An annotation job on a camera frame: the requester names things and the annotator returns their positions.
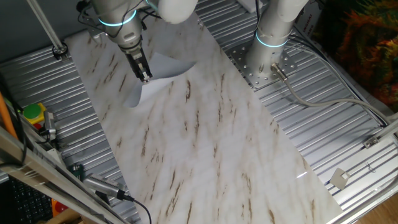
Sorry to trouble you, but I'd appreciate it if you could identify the yellow button box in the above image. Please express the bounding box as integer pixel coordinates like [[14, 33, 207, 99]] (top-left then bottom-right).
[[22, 102, 48, 126]]

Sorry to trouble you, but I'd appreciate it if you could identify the metal pole with round base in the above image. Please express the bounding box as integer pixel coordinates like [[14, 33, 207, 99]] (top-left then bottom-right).
[[25, 0, 69, 61]]

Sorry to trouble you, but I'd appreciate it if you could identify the orange rod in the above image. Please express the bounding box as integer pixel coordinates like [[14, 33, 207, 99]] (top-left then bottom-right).
[[0, 91, 19, 140]]

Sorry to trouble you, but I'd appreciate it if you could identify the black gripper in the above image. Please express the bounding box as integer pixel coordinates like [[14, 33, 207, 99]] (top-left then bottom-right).
[[119, 42, 154, 84]]

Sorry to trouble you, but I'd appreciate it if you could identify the marble pattern table mat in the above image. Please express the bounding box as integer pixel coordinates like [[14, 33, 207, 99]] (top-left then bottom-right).
[[63, 0, 343, 224]]

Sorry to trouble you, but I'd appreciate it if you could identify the brown wooden board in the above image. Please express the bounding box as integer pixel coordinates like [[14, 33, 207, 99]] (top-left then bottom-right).
[[36, 207, 85, 224]]

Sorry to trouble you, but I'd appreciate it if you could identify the grey cable with metal connector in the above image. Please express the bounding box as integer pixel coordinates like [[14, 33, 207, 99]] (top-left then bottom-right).
[[269, 62, 393, 125]]

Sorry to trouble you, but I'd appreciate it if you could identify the aluminium frame beam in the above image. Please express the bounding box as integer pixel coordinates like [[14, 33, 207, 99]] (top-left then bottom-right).
[[0, 124, 126, 224]]

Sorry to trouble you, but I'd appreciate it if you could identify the small silver camera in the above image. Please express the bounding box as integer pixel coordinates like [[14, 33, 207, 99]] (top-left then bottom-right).
[[42, 110, 58, 142]]

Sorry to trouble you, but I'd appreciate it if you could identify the orange emergency stop box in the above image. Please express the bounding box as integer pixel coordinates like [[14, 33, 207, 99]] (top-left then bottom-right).
[[50, 198, 70, 218]]

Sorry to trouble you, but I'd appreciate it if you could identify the black camera cable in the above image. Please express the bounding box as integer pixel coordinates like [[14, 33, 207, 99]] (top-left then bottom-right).
[[123, 193, 154, 224]]

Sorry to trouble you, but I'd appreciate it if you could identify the aluminium robot mounting plate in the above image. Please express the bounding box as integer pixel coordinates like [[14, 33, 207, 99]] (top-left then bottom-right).
[[228, 40, 298, 91]]

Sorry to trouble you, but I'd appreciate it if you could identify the green hex key set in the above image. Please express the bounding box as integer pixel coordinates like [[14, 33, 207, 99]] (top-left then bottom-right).
[[68, 163, 85, 182]]

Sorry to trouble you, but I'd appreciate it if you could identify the black keyboard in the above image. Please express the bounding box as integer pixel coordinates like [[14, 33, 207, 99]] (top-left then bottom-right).
[[8, 176, 54, 224]]

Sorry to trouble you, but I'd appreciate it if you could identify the small metal corner bracket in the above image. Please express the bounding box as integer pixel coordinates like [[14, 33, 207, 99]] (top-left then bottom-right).
[[362, 136, 381, 150]]

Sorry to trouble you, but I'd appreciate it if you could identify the silver finned camera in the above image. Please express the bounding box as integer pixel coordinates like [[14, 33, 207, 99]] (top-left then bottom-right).
[[82, 173, 135, 202]]

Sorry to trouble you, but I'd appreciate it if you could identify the colourful patterned cloth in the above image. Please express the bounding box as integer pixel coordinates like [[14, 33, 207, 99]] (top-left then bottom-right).
[[313, 0, 398, 113]]

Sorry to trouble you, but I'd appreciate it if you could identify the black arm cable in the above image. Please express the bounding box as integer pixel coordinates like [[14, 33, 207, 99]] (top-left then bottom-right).
[[254, 0, 263, 37], [76, 0, 107, 35]]

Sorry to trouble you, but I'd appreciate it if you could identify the white paper sheet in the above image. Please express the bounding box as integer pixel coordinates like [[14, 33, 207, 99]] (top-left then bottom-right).
[[123, 52, 197, 109]]

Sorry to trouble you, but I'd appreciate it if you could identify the white printed sign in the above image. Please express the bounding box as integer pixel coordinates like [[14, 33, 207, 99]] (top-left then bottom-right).
[[292, 2, 328, 44]]

